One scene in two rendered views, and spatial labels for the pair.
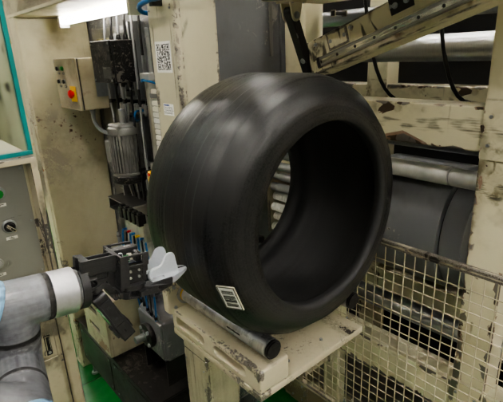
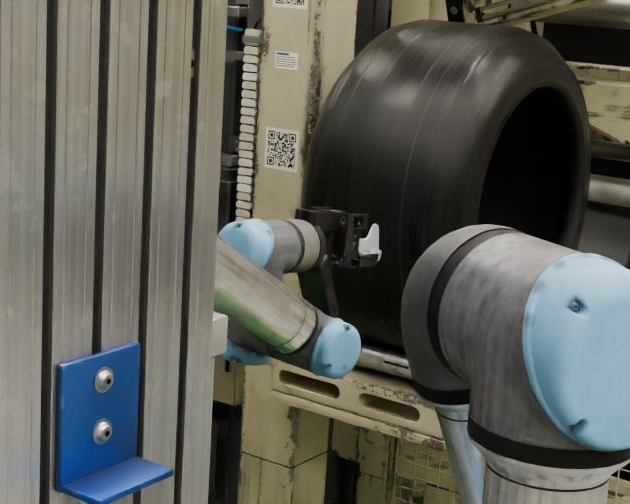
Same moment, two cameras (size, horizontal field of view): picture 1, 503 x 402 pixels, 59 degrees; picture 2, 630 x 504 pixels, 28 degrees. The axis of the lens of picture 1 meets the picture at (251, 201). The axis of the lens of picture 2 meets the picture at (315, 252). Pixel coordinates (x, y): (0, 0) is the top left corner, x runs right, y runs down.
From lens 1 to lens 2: 1.26 m
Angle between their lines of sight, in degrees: 16
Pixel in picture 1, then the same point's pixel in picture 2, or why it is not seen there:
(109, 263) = (334, 221)
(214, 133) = (430, 86)
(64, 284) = (307, 231)
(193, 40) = not seen: outside the picture
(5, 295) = (271, 230)
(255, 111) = (479, 64)
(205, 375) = (286, 491)
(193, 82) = (331, 25)
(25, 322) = (283, 264)
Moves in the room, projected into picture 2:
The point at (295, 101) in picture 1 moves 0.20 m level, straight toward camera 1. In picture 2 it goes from (516, 58) to (559, 68)
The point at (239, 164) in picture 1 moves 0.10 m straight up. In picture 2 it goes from (468, 122) to (474, 55)
